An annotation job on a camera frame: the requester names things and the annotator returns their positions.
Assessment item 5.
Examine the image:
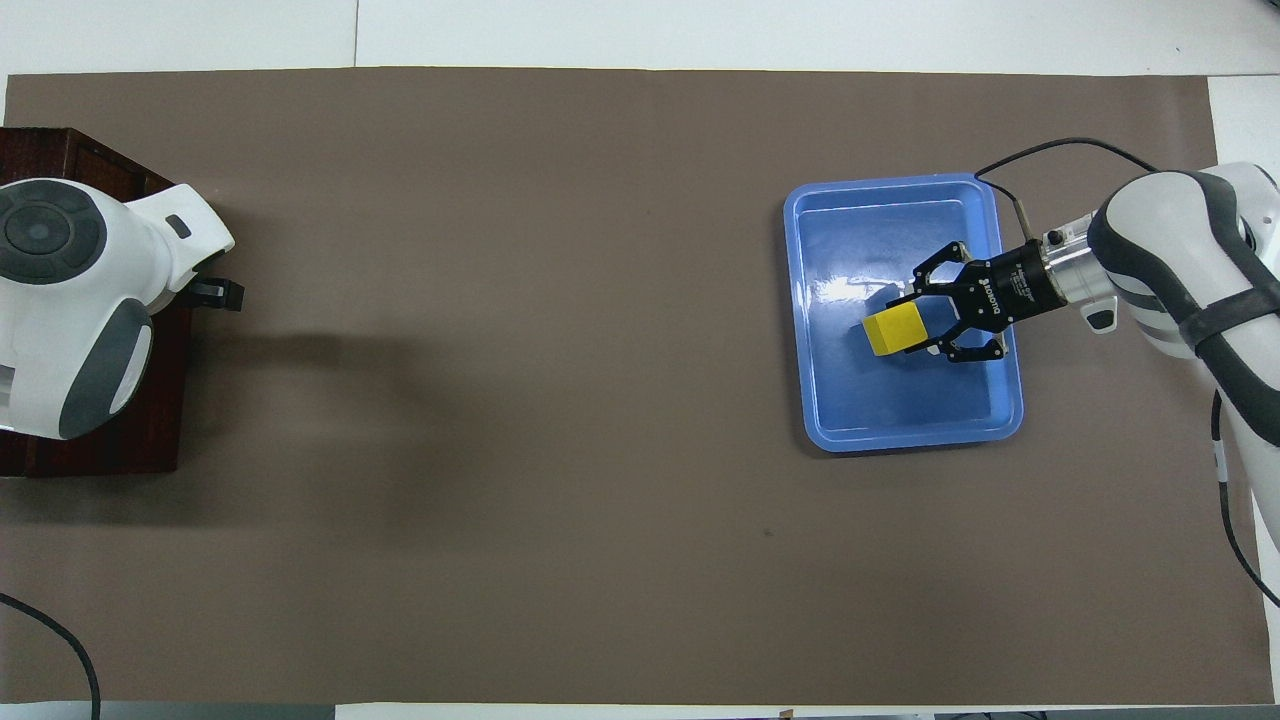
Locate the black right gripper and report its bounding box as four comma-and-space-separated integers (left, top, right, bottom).
904, 240, 1049, 365

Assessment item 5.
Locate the yellow cube block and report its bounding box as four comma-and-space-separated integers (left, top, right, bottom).
862, 305, 931, 359

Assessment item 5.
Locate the dark wooden drawer cabinet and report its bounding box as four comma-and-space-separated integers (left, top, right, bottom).
0, 127, 197, 477

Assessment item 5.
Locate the blue plastic tray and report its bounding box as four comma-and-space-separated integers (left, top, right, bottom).
783, 173, 1025, 453

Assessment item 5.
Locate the brown table mat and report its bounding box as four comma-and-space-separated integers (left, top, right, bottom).
0, 66, 1276, 706

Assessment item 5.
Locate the black right arm gripper cable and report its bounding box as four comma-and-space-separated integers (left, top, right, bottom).
974, 137, 1280, 608

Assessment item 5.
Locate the black arm gripper cable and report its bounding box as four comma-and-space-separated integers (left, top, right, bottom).
974, 137, 1280, 608
0, 591, 102, 720

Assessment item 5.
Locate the black left arm gripper cable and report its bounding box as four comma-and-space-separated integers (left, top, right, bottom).
0, 591, 102, 720

